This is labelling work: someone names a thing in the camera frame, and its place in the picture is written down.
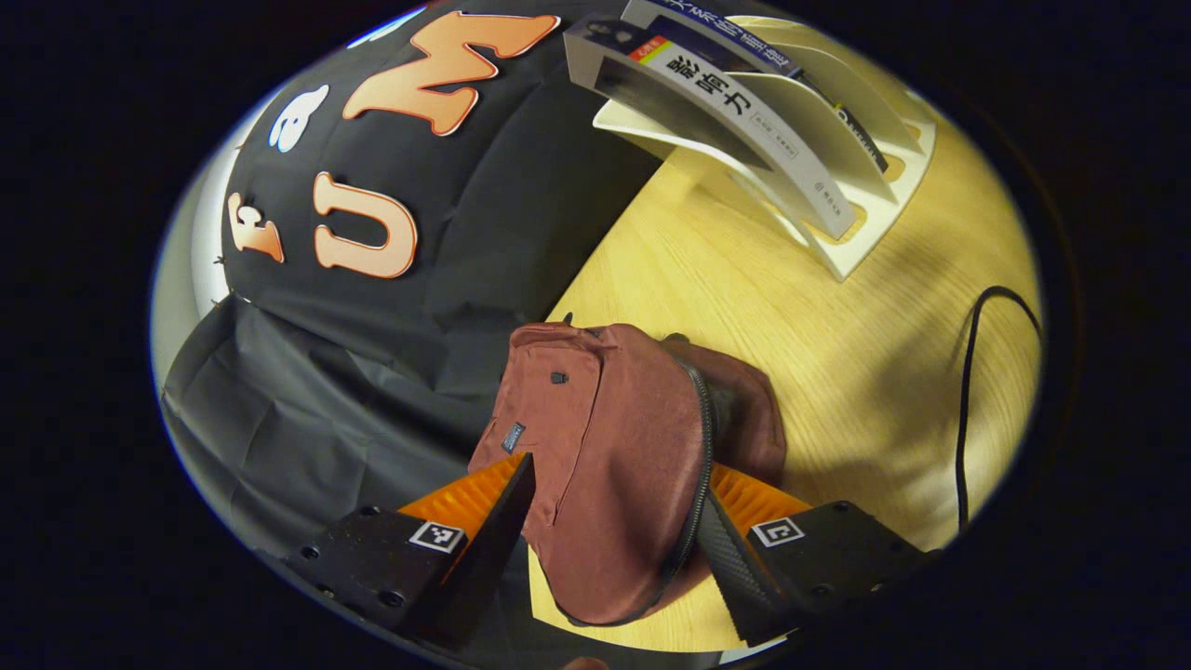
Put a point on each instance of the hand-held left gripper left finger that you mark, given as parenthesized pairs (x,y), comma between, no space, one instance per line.
(484,558)

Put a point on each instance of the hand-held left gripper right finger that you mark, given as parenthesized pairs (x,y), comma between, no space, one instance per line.
(735,577)

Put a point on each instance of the reddish brown schoolbag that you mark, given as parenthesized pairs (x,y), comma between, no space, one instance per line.
(633,447)

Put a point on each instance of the white bookshelf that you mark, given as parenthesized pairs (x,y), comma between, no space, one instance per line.
(865,242)

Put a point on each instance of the white spine book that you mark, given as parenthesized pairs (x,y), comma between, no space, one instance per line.
(744,121)

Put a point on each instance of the blue cover book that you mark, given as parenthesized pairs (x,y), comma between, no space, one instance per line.
(735,33)

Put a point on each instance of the black backdrop cloth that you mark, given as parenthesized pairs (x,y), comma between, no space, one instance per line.
(465,233)

